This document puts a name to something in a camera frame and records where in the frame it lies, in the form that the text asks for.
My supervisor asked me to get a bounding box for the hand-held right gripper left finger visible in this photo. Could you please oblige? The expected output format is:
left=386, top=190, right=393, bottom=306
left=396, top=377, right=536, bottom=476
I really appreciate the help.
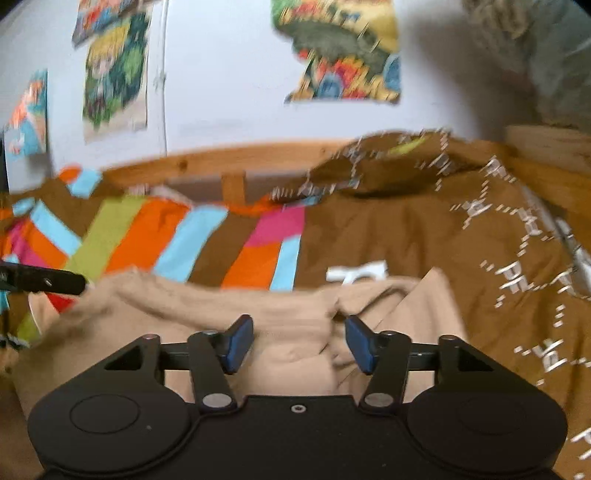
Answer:
left=104, top=315, right=254, bottom=414

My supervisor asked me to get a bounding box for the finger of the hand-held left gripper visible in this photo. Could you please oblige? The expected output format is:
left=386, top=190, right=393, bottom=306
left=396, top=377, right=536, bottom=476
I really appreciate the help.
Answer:
left=0, top=262, right=87, bottom=296

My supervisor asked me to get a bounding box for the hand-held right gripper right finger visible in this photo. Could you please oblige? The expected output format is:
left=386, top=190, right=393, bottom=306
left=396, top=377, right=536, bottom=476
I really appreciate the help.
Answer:
left=344, top=315, right=495, bottom=415

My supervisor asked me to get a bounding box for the beige hooded jacket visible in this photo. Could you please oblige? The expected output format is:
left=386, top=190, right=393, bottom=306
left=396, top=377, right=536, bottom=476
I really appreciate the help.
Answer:
left=11, top=267, right=468, bottom=416

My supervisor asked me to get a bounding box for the colourful striped cartoon blanket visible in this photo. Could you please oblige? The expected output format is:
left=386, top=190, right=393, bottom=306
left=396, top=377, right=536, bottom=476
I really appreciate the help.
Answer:
left=0, top=167, right=308, bottom=365

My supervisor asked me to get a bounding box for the brown patterned duvet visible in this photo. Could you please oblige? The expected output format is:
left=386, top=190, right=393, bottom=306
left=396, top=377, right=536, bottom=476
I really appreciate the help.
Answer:
left=259, top=131, right=591, bottom=480

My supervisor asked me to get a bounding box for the brown patterned pillow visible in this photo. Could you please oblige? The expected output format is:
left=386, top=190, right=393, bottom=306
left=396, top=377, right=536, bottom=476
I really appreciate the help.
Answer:
left=307, top=131, right=467, bottom=197

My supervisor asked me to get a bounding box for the anime girl wall poster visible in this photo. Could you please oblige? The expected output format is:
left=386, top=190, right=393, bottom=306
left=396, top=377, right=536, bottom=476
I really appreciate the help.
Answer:
left=4, top=69, right=49, bottom=158

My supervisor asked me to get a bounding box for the wooden bed frame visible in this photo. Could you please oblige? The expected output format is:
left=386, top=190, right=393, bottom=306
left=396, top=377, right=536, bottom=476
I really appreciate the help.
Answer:
left=104, top=124, right=591, bottom=217

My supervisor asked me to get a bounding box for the blond chibi wall poster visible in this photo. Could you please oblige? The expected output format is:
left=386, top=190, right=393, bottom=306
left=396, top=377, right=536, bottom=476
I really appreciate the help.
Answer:
left=82, top=11, right=151, bottom=143

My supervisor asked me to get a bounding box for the white wall pipe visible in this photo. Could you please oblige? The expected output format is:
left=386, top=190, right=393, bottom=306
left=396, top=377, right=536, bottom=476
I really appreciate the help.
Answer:
left=158, top=0, right=171, bottom=155

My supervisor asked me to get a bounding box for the colourful landscape wall poster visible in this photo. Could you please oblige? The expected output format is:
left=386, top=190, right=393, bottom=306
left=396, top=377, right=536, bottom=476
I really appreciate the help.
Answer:
left=271, top=0, right=402, bottom=106

